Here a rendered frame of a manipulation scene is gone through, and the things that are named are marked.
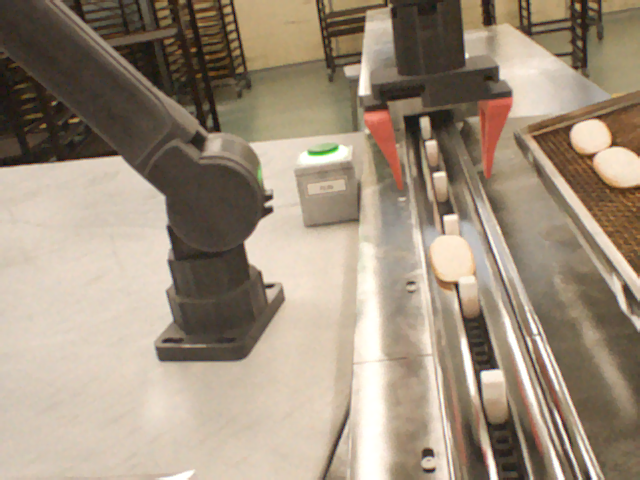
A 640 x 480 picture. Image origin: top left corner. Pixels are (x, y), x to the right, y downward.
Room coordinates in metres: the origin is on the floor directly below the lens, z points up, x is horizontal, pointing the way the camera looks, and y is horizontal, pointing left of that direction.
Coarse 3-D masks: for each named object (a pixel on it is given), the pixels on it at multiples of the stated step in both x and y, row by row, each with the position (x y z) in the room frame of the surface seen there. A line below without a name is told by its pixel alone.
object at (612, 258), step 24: (624, 96) 0.82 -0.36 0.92; (552, 120) 0.83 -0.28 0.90; (576, 120) 0.82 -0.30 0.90; (600, 120) 0.80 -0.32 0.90; (624, 120) 0.77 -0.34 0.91; (528, 144) 0.77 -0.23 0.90; (552, 144) 0.78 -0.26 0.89; (624, 144) 0.71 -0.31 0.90; (552, 168) 0.70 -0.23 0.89; (600, 192) 0.61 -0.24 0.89; (576, 216) 0.56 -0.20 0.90; (600, 216) 0.57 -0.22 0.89; (600, 240) 0.52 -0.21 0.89; (624, 240) 0.51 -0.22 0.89; (624, 264) 0.47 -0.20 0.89
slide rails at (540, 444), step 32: (416, 128) 1.12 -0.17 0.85; (416, 160) 0.95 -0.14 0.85; (448, 160) 0.93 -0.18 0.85; (416, 192) 0.83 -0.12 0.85; (480, 224) 0.70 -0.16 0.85; (480, 256) 0.62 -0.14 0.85; (448, 288) 0.57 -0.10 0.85; (480, 288) 0.56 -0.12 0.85; (448, 320) 0.52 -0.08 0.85; (512, 320) 0.50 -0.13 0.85; (448, 352) 0.47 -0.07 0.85; (512, 352) 0.46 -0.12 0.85; (448, 384) 0.43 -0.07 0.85; (512, 384) 0.42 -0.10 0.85; (448, 416) 0.40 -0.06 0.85; (480, 416) 0.39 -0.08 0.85; (544, 416) 0.38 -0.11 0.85; (480, 448) 0.36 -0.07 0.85; (544, 448) 0.35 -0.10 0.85
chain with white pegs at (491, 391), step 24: (432, 144) 0.95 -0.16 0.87; (432, 168) 0.94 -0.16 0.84; (456, 216) 0.68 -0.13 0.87; (456, 288) 0.59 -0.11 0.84; (480, 336) 0.51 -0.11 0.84; (480, 360) 0.47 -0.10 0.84; (480, 384) 0.44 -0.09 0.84; (504, 408) 0.39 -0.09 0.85; (504, 432) 0.38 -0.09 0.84; (504, 456) 0.37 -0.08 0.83
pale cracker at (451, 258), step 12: (444, 240) 0.65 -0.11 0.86; (456, 240) 0.64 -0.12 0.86; (432, 252) 0.63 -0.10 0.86; (444, 252) 0.62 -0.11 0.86; (456, 252) 0.62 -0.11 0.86; (468, 252) 0.62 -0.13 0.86; (432, 264) 0.61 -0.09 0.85; (444, 264) 0.60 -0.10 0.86; (456, 264) 0.59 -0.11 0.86; (468, 264) 0.59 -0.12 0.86; (444, 276) 0.58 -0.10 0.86; (456, 276) 0.58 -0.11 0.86
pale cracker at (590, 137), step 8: (592, 120) 0.78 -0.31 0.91; (576, 128) 0.77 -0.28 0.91; (584, 128) 0.76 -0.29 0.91; (592, 128) 0.75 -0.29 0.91; (600, 128) 0.75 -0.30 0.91; (576, 136) 0.75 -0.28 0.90; (584, 136) 0.74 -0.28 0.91; (592, 136) 0.73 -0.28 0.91; (600, 136) 0.72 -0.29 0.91; (608, 136) 0.72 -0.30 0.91; (576, 144) 0.73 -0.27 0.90; (584, 144) 0.72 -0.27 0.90; (592, 144) 0.71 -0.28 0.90; (600, 144) 0.71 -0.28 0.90; (608, 144) 0.71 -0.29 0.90; (584, 152) 0.71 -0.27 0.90; (592, 152) 0.71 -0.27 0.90
